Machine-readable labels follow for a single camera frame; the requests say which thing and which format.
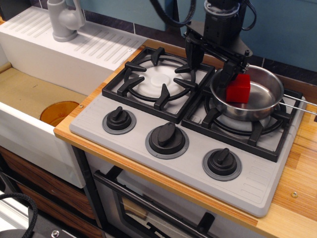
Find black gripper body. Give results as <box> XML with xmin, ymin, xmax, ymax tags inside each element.
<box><xmin>186</xmin><ymin>9</ymin><xmax>252</xmax><ymax>71</ymax></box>

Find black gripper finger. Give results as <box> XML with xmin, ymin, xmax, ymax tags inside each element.
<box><xmin>185</xmin><ymin>36</ymin><xmax>205</xmax><ymax>69</ymax></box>
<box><xmin>218</xmin><ymin>60</ymin><xmax>244</xmax><ymax>87</ymax></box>

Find red cube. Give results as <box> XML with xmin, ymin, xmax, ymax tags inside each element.
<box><xmin>225</xmin><ymin>74</ymin><xmax>251</xmax><ymax>103</ymax></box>

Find small steel pan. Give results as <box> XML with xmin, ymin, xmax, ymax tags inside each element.
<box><xmin>210</xmin><ymin>65</ymin><xmax>316</xmax><ymax>121</ymax></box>

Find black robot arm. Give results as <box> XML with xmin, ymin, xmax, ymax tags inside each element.
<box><xmin>185</xmin><ymin>0</ymin><xmax>257</xmax><ymax>88</ymax></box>

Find black right stove knob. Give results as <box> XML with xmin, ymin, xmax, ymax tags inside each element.
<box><xmin>203</xmin><ymin>148</ymin><xmax>242</xmax><ymax>181</ymax></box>

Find black stove knob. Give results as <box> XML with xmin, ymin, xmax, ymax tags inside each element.
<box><xmin>145</xmin><ymin>122</ymin><xmax>189</xmax><ymax>160</ymax></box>
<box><xmin>203</xmin><ymin>148</ymin><xmax>242</xmax><ymax>181</ymax></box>
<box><xmin>102</xmin><ymin>106</ymin><xmax>136</xmax><ymax>135</ymax></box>

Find black middle stove knob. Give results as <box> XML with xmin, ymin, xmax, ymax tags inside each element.
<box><xmin>145</xmin><ymin>122</ymin><xmax>189</xmax><ymax>160</ymax></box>

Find black left stove knob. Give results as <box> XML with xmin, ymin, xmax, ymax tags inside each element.
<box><xmin>102</xmin><ymin>106</ymin><xmax>136</xmax><ymax>135</ymax></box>

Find grey toy stove top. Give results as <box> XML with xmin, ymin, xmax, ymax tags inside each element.
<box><xmin>69</xmin><ymin>91</ymin><xmax>300</xmax><ymax>217</ymax></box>

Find black left burner grate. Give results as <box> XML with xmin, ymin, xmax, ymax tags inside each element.
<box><xmin>102</xmin><ymin>47</ymin><xmax>215</xmax><ymax>123</ymax></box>

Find black burner grate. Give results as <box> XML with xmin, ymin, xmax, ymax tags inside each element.
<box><xmin>181</xmin><ymin>86</ymin><xmax>303</xmax><ymax>162</ymax></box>
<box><xmin>102</xmin><ymin>47</ymin><xmax>215</xmax><ymax>123</ymax></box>

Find black right burner grate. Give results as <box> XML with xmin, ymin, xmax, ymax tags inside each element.
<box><xmin>181</xmin><ymin>86</ymin><xmax>303</xmax><ymax>162</ymax></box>

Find grey toy faucet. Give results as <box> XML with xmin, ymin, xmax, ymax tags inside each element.
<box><xmin>47</xmin><ymin>0</ymin><xmax>86</xmax><ymax>42</ymax></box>

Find orange translucent plate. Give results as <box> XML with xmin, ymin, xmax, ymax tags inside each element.
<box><xmin>40</xmin><ymin>101</ymin><xmax>79</xmax><ymax>126</ymax></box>

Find white toy sink unit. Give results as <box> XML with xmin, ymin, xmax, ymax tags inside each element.
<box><xmin>0</xmin><ymin>6</ymin><xmax>146</xmax><ymax>188</ymax></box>

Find wooden drawer fronts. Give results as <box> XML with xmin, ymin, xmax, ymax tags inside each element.
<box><xmin>0</xmin><ymin>148</ymin><xmax>105</xmax><ymax>238</ymax></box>

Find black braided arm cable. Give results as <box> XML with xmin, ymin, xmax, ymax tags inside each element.
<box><xmin>148</xmin><ymin>0</ymin><xmax>198</xmax><ymax>28</ymax></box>

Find oven door with handle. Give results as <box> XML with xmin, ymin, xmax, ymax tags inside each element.
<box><xmin>93</xmin><ymin>166</ymin><xmax>260</xmax><ymax>238</ymax></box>

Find black braided foreground cable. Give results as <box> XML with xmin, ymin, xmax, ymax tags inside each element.
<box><xmin>0</xmin><ymin>192</ymin><xmax>38</xmax><ymax>238</ymax></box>

